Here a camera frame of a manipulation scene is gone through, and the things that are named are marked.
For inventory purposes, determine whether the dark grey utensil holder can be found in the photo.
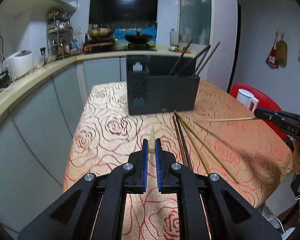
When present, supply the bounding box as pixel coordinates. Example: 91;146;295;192
126;55;200;115

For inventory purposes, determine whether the beige kitchen countertop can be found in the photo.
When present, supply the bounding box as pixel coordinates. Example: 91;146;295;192
0;45;196;130

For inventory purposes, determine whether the light bamboo chopstick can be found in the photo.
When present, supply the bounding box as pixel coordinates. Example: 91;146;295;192
179;115;239;184
174;109;212;176
197;116;257;123
149;127;157;153

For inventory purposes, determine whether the rose patterned tablecloth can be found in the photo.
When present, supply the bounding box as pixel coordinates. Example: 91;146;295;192
62;80;293;240

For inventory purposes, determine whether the brown hanging bag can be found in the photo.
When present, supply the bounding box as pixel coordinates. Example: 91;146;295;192
276;36;288;68

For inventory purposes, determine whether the black door frame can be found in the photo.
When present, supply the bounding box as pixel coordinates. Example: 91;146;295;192
227;4;242;93

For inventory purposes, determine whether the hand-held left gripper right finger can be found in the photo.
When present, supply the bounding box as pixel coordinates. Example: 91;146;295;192
156;139;283;240

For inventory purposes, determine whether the dark wooden chopstick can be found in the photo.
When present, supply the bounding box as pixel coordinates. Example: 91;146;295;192
175;115;193;169
193;49;208;77
172;114;189;168
169;39;193;77
191;45;212;77

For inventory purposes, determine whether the red plastic chair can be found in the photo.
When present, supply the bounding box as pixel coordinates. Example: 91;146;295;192
229;83;289;140

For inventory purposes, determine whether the metal spice rack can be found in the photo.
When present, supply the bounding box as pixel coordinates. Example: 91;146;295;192
47;11;73;57

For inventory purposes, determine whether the black range hood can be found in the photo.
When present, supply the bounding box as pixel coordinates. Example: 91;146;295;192
89;0;158;24

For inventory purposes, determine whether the black wok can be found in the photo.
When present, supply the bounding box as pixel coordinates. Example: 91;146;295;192
124;30;152;44

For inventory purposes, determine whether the white rice cooker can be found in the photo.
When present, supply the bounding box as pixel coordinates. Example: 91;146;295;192
4;50;33;78

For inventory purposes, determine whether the golden pan with lid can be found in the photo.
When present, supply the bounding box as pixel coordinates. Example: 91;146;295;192
87;25;114;37

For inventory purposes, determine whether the red floral hanging cloth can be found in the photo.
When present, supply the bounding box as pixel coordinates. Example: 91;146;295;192
266;36;279;69

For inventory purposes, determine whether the white electric kettle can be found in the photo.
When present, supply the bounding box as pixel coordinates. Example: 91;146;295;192
236;89;259;112

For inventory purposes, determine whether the black glass gas stove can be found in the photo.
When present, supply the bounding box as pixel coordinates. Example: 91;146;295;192
115;42;157;52

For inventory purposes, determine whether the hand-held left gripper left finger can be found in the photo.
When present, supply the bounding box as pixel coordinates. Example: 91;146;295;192
17;139;148;240

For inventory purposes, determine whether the blue backsplash picture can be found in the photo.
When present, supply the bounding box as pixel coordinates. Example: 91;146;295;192
114;22;157;43

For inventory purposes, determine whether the reddish brown wooden chopstick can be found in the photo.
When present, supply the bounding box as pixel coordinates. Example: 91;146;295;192
197;42;221;77

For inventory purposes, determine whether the white power cable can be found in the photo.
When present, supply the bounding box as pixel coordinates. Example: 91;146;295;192
0;72;17;95

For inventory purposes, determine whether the white plastic bottle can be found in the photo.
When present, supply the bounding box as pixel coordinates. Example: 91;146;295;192
169;29;178;47

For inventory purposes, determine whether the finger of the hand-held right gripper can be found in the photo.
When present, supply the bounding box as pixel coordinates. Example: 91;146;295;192
254;107;286;128

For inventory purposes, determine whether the frosted glass sliding door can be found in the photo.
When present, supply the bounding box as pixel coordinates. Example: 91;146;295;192
179;0;212;44

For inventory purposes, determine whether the orange and green kitchen tool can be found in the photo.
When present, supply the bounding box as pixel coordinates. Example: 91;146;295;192
169;45;190;53

